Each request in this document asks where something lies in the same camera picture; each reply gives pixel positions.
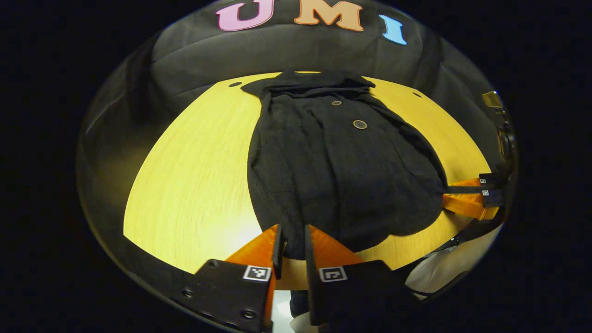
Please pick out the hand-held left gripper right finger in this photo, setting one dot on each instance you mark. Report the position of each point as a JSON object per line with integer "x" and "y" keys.
{"x": 308, "y": 259}

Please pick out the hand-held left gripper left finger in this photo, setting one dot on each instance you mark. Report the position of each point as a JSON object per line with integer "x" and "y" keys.
{"x": 277, "y": 252}

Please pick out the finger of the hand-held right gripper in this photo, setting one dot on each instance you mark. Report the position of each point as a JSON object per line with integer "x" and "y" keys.
{"x": 467, "y": 206}
{"x": 467, "y": 181}

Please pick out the black garment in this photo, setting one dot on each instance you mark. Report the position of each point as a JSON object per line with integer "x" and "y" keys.
{"x": 342, "y": 175}

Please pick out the black backdrop cloth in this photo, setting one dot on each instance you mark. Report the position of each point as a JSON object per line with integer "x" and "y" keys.
{"x": 208, "y": 51}

